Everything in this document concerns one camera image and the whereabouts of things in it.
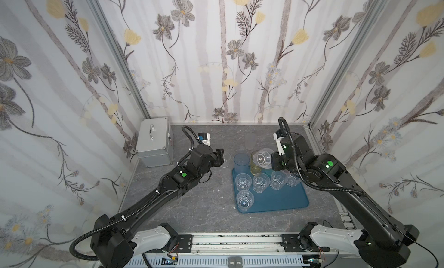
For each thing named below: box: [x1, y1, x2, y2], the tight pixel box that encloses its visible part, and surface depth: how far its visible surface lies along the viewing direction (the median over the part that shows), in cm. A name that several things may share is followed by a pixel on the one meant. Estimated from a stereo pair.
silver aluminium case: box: [135, 116, 175, 169], surface depth 94 cm
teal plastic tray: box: [231, 168, 310, 214], surface depth 89 cm
